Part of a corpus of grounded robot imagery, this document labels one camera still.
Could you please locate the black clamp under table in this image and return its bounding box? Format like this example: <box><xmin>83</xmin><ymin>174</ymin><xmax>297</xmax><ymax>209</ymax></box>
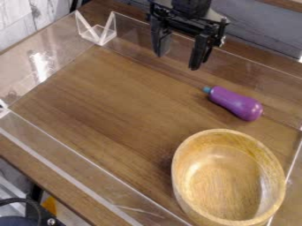
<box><xmin>26</xmin><ymin>185</ymin><xmax>66</xmax><ymax>226</ymax></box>

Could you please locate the clear acrylic corner bracket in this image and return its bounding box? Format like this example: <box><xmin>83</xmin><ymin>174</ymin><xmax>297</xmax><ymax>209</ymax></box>
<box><xmin>75</xmin><ymin>11</ymin><xmax>116</xmax><ymax>46</ymax></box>

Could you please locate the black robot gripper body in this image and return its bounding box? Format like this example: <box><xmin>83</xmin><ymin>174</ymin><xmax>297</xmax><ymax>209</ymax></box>
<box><xmin>147</xmin><ymin>0</ymin><xmax>229</xmax><ymax>36</ymax></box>

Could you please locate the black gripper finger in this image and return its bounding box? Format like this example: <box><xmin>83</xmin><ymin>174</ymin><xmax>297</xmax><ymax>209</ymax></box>
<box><xmin>189</xmin><ymin>34</ymin><xmax>214</xmax><ymax>71</ymax></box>
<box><xmin>151</xmin><ymin>18</ymin><xmax>171</xmax><ymax>57</ymax></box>

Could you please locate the black cable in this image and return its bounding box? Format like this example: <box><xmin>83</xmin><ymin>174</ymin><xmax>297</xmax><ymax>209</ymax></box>
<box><xmin>0</xmin><ymin>197</ymin><xmax>43</xmax><ymax>226</ymax></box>

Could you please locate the brown wooden bowl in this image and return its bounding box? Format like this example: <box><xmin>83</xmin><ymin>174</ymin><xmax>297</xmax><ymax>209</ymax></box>
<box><xmin>171</xmin><ymin>129</ymin><xmax>286</xmax><ymax>226</ymax></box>

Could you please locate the clear acrylic tray wall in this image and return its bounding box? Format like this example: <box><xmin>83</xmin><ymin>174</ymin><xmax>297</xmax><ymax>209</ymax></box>
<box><xmin>0</xmin><ymin>10</ymin><xmax>302</xmax><ymax>226</ymax></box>

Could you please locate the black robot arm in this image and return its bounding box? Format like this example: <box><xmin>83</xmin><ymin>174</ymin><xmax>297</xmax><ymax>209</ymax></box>
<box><xmin>147</xmin><ymin>0</ymin><xmax>230</xmax><ymax>71</ymax></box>

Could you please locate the purple toy eggplant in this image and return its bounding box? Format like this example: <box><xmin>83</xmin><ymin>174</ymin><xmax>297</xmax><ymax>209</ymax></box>
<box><xmin>203</xmin><ymin>86</ymin><xmax>263</xmax><ymax>121</ymax></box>

